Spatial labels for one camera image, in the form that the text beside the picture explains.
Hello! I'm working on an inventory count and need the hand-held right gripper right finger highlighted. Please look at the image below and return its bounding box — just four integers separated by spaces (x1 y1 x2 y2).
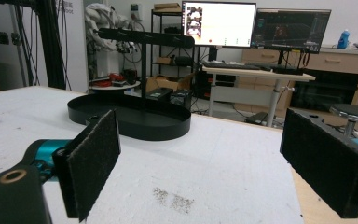
280 107 358 219

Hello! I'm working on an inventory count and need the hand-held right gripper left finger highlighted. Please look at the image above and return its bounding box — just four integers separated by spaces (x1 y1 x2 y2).
52 109 121 223

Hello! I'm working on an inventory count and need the round stool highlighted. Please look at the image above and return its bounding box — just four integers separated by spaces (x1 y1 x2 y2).
329 103 358 138

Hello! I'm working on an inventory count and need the black two-tier stand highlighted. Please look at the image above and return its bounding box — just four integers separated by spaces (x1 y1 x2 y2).
67 27 196 142

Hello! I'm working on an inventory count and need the round white side table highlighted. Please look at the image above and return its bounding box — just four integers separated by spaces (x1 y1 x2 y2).
89 79 142 93

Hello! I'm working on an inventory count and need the wooden cabinet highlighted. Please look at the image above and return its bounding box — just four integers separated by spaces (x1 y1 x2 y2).
241 47 358 112

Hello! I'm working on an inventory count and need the black electronic box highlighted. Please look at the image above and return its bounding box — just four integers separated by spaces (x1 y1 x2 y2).
145 87 174 102

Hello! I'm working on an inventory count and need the light wooden desk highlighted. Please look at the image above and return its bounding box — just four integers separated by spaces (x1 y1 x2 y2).
202 64 317 128

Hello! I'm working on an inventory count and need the cardboard box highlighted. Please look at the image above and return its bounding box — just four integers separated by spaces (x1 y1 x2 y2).
145 74 195 93

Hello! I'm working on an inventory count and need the blue bottle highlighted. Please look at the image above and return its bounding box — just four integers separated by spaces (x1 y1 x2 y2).
337 29 351 49

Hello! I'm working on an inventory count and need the black keyboard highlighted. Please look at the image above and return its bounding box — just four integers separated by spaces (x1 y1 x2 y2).
200 61 262 71

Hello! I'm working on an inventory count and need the dark computer monitor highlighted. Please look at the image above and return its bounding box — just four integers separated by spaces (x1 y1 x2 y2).
251 7 332 54

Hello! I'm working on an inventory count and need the black metal shelf rack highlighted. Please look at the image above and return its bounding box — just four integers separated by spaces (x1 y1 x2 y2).
150 8 200 78

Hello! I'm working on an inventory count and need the bright computer monitor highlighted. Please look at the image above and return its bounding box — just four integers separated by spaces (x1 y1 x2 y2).
181 1 257 49

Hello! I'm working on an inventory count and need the black metal frame post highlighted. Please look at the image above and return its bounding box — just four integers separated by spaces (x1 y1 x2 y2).
0 0 67 91

